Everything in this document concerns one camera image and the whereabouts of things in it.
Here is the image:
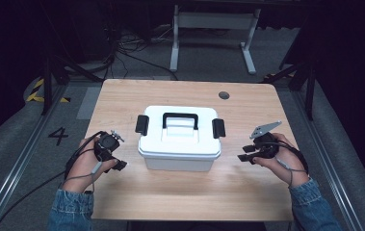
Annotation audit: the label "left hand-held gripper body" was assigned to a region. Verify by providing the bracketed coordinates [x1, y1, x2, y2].
[93, 129, 126, 163]

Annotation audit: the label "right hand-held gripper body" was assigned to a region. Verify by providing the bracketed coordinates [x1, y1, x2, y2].
[248, 119, 283, 160]

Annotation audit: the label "white plastic storage box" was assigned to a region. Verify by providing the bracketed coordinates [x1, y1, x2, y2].
[139, 149, 222, 172]

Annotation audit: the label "white box lid black handle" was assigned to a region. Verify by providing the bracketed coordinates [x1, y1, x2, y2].
[137, 105, 222, 160]

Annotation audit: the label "person's right hand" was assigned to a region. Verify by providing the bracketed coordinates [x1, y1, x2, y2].
[252, 132, 310, 189]

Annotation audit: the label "person's left hand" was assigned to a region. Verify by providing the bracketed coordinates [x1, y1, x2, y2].
[61, 135, 118, 193]

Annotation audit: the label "black box latch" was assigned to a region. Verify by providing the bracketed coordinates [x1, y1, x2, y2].
[134, 114, 150, 137]
[211, 117, 227, 140]

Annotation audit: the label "black tripod stand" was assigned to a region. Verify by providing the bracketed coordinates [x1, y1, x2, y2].
[39, 53, 105, 116]
[261, 60, 318, 121]

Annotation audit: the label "yellow black floor tape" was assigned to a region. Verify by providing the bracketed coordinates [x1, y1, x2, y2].
[25, 78, 72, 104]

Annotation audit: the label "grey left wrist cord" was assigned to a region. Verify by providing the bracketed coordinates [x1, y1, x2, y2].
[62, 161, 103, 194]

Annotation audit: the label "grey wrist cord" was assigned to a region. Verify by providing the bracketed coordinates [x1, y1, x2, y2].
[62, 161, 103, 194]
[274, 156, 308, 188]

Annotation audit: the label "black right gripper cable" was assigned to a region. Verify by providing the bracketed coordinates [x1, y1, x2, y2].
[274, 140, 310, 175]

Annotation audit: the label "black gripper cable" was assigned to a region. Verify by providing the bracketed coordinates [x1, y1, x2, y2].
[0, 130, 107, 231]
[274, 140, 310, 175]

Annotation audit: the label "grey right wrist cord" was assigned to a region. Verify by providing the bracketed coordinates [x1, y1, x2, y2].
[274, 156, 308, 188]

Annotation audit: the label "aluminium floor rail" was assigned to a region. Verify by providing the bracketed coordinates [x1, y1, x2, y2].
[0, 84, 69, 231]
[290, 89, 365, 231]

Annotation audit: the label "black floor cables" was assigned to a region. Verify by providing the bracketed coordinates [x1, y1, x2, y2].
[103, 28, 180, 82]

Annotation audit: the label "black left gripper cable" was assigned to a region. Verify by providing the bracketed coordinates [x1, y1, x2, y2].
[0, 130, 107, 231]

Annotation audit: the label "white metal desk frame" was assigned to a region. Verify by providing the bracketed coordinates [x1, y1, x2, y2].
[169, 4, 262, 76]

